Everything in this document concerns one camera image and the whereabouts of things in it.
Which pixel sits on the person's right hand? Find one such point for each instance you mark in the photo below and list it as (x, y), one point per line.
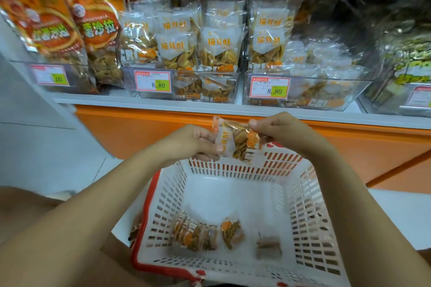
(289, 134)

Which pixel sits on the person's left hand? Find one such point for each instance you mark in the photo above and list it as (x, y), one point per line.
(188, 143)

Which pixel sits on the white snack shelf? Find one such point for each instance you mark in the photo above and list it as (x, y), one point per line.
(202, 110)

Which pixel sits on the pile of small brown snacks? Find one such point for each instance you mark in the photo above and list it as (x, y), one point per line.
(195, 233)

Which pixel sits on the white red-rimmed shopping basket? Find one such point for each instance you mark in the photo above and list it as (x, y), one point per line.
(316, 229)

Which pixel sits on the stack of orange packets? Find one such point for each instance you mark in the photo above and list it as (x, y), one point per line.
(47, 28)

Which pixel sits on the person's left forearm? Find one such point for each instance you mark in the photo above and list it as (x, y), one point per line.
(81, 229)

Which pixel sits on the person's right forearm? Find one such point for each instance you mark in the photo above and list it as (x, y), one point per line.
(377, 229)

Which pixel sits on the orange shelf base panel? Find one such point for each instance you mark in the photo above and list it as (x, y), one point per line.
(377, 149)

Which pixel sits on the yellow hamster snack packets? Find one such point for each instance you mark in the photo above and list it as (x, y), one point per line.
(412, 61)

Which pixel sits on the white yellow price tag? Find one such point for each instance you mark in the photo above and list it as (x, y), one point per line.
(152, 81)
(48, 75)
(419, 97)
(269, 88)

